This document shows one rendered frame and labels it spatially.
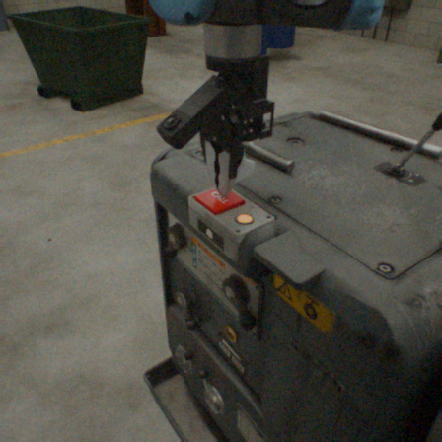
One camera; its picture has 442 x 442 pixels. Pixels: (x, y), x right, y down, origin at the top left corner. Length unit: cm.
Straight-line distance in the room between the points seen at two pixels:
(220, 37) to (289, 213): 27
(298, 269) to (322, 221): 12
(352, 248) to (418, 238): 10
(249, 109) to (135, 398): 155
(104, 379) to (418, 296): 164
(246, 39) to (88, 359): 177
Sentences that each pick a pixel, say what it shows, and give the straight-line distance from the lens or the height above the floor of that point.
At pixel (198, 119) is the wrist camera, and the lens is 56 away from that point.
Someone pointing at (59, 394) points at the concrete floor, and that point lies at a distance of 205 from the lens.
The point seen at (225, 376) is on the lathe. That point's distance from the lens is 93.
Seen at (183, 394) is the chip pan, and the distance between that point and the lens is 129.
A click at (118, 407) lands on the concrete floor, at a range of 194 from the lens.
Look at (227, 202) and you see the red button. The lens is 66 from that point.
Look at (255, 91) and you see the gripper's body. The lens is 62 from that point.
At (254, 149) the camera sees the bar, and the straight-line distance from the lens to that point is 81.
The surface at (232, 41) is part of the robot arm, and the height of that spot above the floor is 150.
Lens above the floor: 161
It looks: 34 degrees down
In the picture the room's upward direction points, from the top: straight up
